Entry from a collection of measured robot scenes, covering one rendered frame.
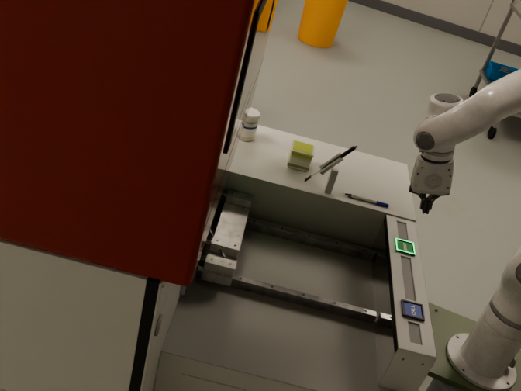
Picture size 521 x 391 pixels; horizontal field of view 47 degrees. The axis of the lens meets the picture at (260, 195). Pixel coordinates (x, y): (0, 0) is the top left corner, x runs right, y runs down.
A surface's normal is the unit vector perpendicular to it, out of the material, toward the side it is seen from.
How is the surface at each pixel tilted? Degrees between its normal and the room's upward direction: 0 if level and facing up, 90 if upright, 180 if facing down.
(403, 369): 90
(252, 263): 0
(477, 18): 90
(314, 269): 0
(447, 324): 2
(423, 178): 90
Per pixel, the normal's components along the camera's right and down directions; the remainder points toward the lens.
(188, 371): -0.12, 0.54
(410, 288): 0.22, -0.80
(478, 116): 0.11, 0.10
